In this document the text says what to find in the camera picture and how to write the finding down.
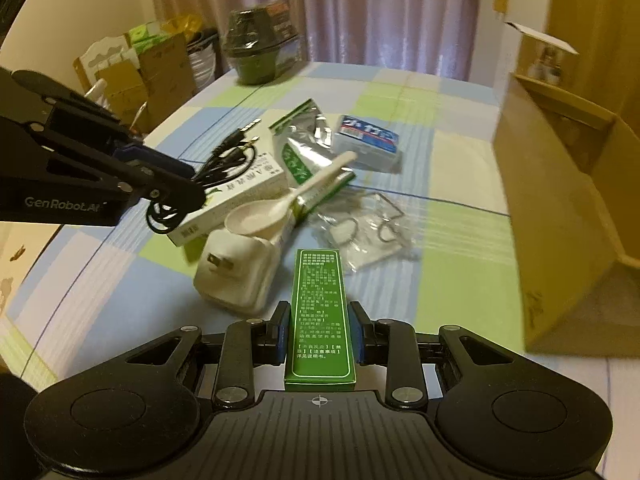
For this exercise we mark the dark green lidded bowl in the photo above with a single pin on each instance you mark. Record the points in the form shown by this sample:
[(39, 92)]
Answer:
[(262, 43)]

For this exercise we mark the white plastic spoon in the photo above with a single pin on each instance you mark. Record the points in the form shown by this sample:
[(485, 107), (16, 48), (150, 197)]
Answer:
[(261, 215)]

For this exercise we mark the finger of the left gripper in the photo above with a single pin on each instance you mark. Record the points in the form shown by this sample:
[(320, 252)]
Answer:
[(172, 191), (140, 154)]

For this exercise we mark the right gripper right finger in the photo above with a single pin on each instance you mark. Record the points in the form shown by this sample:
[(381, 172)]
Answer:
[(367, 340)]

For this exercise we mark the brown cardboard boxes stack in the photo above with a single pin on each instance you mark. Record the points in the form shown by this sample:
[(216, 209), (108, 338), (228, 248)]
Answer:
[(144, 75)]

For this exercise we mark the green white tube box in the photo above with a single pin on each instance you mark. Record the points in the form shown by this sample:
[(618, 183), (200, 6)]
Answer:
[(306, 203)]

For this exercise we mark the white ointment box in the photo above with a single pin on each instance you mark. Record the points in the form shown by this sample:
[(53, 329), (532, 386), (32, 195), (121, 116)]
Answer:
[(264, 180)]

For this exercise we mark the white product box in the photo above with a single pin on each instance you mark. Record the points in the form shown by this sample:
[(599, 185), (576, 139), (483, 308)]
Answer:
[(537, 55)]

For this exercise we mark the silver green foil pouch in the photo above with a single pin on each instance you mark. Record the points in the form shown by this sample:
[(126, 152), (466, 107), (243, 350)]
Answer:
[(302, 142)]

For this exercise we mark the purple curtain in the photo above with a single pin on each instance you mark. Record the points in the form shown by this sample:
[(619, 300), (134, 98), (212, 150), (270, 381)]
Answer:
[(427, 36)]

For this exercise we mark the white power adapter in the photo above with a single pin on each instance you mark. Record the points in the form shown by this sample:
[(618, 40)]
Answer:
[(236, 271)]

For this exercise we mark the cardboard box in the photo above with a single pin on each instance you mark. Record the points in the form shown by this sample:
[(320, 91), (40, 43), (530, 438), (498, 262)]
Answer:
[(570, 171)]

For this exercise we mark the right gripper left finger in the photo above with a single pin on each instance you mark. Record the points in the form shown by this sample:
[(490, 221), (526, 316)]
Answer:
[(271, 342)]

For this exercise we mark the clear plastic bag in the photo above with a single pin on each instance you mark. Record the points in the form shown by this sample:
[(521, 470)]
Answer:
[(366, 228)]

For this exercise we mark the green medicine box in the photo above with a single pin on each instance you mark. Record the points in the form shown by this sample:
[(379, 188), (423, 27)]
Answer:
[(320, 356)]

